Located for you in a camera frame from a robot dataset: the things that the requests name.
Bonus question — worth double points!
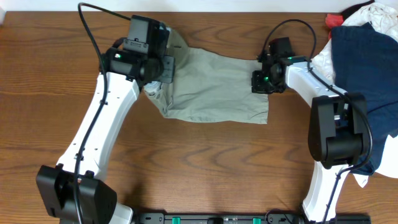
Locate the khaki green shorts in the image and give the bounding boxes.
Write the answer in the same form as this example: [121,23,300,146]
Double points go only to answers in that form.
[144,29,269,124]

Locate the red garment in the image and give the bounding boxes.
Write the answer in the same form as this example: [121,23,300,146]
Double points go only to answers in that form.
[325,14,344,40]

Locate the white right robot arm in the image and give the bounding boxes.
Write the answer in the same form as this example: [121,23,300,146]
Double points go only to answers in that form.
[251,37,372,223]

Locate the navy blue garment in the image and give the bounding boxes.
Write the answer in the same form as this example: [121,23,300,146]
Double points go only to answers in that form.
[331,23,397,175]

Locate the black garment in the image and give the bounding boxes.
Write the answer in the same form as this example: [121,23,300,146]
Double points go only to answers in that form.
[341,0,375,21]

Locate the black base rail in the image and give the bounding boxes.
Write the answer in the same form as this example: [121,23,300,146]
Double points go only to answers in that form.
[133,212,371,224]

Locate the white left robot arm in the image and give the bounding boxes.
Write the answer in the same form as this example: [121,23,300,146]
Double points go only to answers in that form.
[36,16,175,223]

